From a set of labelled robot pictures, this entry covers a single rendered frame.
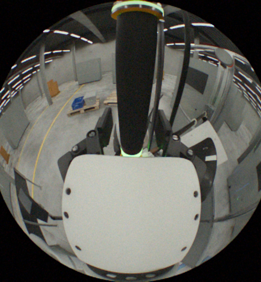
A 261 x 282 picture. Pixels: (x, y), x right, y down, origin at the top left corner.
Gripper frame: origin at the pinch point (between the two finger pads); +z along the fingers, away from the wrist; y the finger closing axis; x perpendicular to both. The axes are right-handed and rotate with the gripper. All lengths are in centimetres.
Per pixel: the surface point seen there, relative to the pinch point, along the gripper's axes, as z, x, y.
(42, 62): 379, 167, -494
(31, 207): -32, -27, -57
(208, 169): -3.8, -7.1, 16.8
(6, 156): -71, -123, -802
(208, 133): 18.8, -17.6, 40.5
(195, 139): 19.8, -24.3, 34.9
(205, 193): -9.1, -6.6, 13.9
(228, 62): 36, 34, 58
